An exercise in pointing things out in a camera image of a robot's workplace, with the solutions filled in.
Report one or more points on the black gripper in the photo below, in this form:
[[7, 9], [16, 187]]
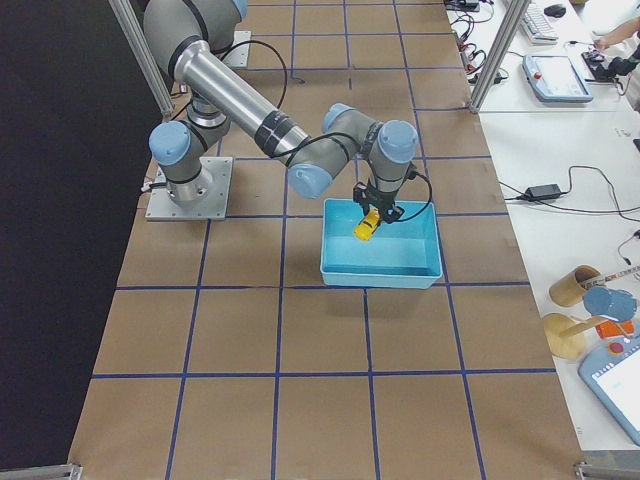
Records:
[[384, 202]]

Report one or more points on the yellow beetle toy car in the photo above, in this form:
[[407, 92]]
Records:
[[367, 227]]

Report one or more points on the person forearm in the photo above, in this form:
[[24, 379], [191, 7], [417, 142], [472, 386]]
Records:
[[617, 35]]

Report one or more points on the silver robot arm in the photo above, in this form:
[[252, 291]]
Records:
[[188, 40]]

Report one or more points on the light blue plastic bin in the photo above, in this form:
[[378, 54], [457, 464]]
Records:
[[399, 255]]

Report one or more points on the black power adapter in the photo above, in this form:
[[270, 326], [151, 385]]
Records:
[[542, 192]]

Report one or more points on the upper wooden cylinder cup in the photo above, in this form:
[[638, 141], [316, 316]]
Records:
[[568, 290]]

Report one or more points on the wooden cylinder cup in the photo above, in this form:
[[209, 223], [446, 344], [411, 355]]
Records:
[[565, 336], [568, 290]]

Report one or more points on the far teach pendant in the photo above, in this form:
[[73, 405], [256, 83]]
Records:
[[555, 79]]

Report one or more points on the teach pendant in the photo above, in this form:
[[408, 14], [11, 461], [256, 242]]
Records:
[[611, 371], [555, 79]]

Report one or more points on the lower wooden cylinder cup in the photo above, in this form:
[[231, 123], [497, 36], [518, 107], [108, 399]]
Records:
[[565, 336]]

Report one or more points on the white keyboard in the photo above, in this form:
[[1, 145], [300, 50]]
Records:
[[536, 27]]

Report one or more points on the blue plastic cup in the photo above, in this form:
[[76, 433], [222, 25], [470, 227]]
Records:
[[615, 304]]

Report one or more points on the orange small object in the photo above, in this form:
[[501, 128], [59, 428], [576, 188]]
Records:
[[611, 329]]

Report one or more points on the black computer mouse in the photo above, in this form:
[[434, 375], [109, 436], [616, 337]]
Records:
[[555, 11]]

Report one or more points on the near teach pendant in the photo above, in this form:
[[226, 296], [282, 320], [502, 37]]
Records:
[[611, 371]]

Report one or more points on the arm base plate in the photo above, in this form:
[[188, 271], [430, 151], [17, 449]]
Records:
[[238, 56], [205, 197]]

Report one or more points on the aluminium frame post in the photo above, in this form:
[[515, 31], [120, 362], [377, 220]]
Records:
[[505, 34]]

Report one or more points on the aluminium corner bracket right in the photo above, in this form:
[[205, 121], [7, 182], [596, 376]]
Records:
[[587, 471]]

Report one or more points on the aluminium corner bracket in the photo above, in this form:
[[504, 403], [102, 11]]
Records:
[[68, 471], [587, 471]]

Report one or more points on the aluminium corner bracket left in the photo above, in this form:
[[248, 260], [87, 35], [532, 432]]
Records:
[[68, 471]]

